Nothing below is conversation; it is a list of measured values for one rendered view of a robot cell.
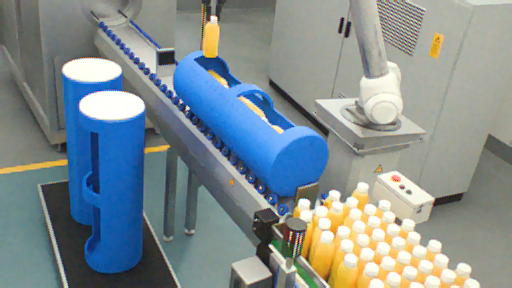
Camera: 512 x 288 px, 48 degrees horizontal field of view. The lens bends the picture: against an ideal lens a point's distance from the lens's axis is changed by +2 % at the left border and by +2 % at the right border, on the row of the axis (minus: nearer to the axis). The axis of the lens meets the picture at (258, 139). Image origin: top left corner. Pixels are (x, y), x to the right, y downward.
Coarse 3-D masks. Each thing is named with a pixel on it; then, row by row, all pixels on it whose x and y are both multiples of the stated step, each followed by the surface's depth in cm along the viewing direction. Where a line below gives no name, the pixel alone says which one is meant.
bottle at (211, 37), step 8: (208, 24) 253; (216, 24) 254; (208, 32) 253; (216, 32) 254; (208, 40) 255; (216, 40) 256; (208, 48) 257; (216, 48) 259; (208, 56) 259; (216, 56) 261
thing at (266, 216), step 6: (264, 210) 203; (270, 210) 204; (258, 216) 200; (264, 216) 200; (270, 216) 201; (276, 216) 201; (258, 222) 199; (264, 222) 198; (270, 222) 199; (276, 222) 201; (258, 228) 201; (264, 228) 199; (270, 228) 201; (258, 234) 200; (264, 234) 200; (270, 234) 202; (264, 240) 202; (270, 240) 204
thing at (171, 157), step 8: (168, 152) 304; (168, 160) 306; (176, 160) 306; (168, 168) 308; (176, 168) 309; (168, 176) 310; (176, 176) 312; (168, 184) 312; (168, 192) 315; (168, 200) 317; (168, 208) 320; (168, 216) 323; (168, 224) 326; (168, 232) 329; (168, 240) 332
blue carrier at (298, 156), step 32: (192, 64) 260; (224, 64) 276; (192, 96) 253; (224, 96) 237; (256, 96) 259; (224, 128) 232; (256, 128) 217; (288, 128) 241; (256, 160) 214; (288, 160) 210; (320, 160) 219; (288, 192) 219
